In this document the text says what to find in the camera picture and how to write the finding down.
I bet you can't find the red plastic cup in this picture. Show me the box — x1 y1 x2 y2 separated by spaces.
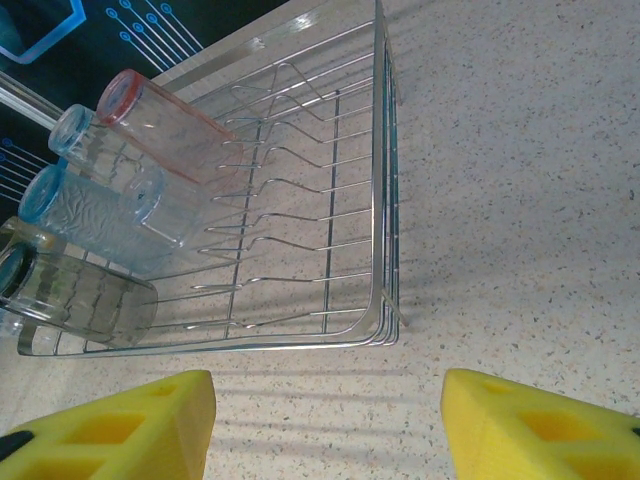
95 68 245 191

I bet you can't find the blue textured plastic cup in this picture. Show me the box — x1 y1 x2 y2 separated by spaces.
17 163 181 276

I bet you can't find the dark grey plastic cup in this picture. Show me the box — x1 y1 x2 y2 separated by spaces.
0 242 159 350

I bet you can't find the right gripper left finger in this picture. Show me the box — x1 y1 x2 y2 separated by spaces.
0 369 217 480

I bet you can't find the aluminium frame post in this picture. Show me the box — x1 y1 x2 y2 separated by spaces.
0 69 65 129

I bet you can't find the large clear plastic cup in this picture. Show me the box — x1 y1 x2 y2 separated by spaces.
47 103 211 251

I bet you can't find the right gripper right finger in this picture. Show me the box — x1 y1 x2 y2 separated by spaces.
441 368 640 480

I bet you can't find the chrome wire dish rack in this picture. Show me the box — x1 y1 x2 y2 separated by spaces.
17 0 411 359

